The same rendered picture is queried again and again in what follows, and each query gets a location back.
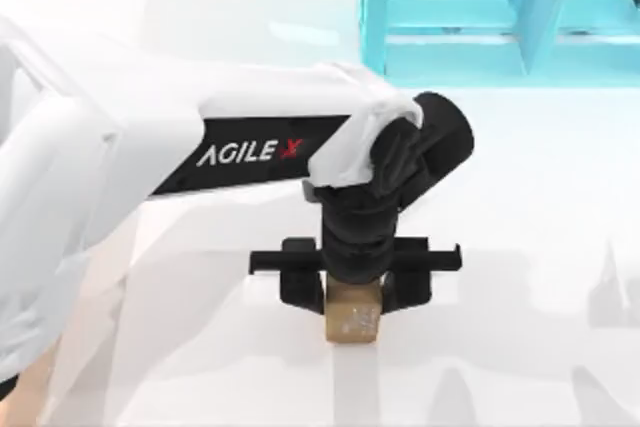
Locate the brown box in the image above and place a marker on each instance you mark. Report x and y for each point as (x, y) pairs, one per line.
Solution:
(352, 319)

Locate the light blue rack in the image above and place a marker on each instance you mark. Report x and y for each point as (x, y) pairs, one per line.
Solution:
(450, 12)

